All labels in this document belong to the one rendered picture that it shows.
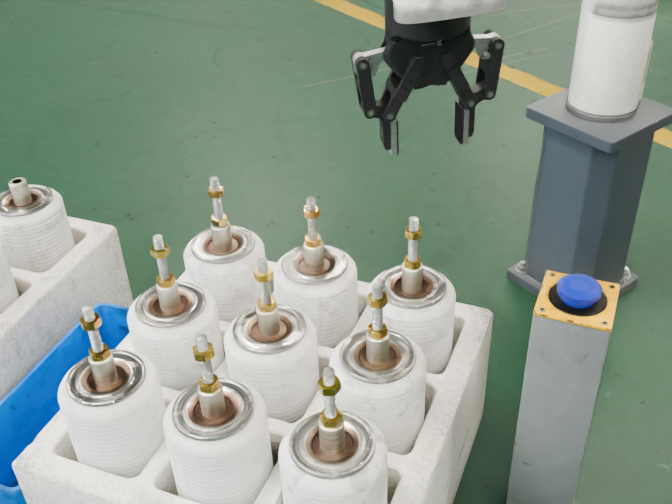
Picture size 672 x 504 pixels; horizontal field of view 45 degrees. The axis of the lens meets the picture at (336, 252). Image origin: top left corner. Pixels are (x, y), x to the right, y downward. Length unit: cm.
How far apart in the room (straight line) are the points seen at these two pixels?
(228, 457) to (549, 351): 31
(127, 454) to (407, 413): 27
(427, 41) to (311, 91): 124
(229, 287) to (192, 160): 76
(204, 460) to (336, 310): 25
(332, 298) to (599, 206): 44
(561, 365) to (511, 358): 38
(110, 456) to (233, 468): 14
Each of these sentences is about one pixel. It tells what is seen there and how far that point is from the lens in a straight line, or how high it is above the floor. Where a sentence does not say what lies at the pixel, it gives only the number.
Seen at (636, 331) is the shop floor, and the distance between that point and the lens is 126.
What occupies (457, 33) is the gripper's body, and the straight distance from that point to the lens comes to 71.
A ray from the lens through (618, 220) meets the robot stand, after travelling 122.
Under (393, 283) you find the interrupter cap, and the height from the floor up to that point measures 25.
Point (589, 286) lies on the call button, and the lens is 78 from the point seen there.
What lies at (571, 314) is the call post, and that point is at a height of 31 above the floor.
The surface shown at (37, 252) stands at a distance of 112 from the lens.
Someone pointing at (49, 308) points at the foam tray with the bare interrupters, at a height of 16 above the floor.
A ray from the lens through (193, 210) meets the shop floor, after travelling 151.
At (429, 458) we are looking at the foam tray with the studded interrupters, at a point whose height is 18.
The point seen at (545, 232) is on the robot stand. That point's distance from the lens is 123.
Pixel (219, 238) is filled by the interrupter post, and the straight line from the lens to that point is 94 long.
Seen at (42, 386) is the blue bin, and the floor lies 9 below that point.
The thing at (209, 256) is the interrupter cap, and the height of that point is 25.
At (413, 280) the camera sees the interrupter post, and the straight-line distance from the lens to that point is 86.
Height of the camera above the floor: 80
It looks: 36 degrees down
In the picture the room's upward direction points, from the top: 2 degrees counter-clockwise
